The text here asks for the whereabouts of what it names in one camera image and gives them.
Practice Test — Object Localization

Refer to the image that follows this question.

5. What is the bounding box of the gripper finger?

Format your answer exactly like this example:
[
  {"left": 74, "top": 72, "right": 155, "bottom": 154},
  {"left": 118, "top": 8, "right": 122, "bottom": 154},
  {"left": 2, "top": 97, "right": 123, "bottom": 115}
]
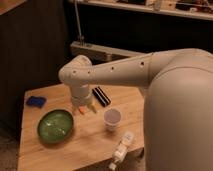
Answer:
[
  {"left": 73, "top": 107, "right": 78, "bottom": 114},
  {"left": 89, "top": 104, "right": 97, "bottom": 113}
]

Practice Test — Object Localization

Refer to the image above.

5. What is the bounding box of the green ceramic bowl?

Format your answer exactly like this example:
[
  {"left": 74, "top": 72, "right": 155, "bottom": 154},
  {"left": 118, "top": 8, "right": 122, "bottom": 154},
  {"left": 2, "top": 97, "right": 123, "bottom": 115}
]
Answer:
[{"left": 37, "top": 109, "right": 74, "bottom": 144}]

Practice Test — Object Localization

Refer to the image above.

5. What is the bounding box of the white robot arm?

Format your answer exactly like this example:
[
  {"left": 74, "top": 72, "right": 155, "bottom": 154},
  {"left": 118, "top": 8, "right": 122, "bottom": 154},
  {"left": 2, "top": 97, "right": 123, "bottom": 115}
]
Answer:
[{"left": 59, "top": 48, "right": 213, "bottom": 171}]

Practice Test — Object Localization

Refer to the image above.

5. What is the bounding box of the orange marker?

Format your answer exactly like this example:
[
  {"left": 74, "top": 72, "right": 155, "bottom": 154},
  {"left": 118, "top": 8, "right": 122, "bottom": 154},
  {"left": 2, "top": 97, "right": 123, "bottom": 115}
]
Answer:
[{"left": 78, "top": 107, "right": 85, "bottom": 115}]

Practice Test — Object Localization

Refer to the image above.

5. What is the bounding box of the black striped rectangular block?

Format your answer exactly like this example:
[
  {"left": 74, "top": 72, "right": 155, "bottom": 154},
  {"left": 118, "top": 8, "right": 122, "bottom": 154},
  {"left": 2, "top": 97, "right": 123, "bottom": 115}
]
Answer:
[{"left": 92, "top": 87, "right": 111, "bottom": 107}]

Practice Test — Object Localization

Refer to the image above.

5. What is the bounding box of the translucent plastic cup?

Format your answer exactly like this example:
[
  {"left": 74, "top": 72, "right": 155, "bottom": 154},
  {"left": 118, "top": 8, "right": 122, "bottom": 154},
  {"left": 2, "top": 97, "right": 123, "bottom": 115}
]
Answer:
[{"left": 104, "top": 109, "right": 122, "bottom": 131}]

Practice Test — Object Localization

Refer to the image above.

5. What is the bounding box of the blue sponge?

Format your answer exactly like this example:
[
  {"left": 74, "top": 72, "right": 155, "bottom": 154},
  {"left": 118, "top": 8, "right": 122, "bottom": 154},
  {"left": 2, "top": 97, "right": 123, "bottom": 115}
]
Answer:
[{"left": 26, "top": 96, "right": 46, "bottom": 108}]

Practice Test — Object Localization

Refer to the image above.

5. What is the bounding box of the long grey case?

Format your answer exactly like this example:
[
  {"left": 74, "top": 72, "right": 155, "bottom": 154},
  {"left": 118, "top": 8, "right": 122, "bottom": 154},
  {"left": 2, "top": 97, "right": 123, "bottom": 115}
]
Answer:
[{"left": 70, "top": 41, "right": 141, "bottom": 62}]

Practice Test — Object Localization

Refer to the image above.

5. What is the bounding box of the white squeeze bottle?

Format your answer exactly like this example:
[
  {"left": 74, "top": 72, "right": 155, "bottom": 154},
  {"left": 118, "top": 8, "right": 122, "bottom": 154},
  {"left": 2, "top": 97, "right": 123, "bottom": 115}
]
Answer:
[{"left": 109, "top": 131, "right": 134, "bottom": 171}]

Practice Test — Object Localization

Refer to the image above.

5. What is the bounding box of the vertical metal pole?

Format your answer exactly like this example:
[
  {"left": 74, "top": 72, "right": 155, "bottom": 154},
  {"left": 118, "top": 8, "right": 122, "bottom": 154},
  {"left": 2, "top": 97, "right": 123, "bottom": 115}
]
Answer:
[{"left": 74, "top": 0, "right": 84, "bottom": 45}]

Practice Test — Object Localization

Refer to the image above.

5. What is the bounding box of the wooden wall shelf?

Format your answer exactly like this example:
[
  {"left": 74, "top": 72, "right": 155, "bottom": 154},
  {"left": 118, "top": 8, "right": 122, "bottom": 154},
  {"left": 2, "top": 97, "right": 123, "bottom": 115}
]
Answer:
[{"left": 68, "top": 0, "right": 213, "bottom": 21}]

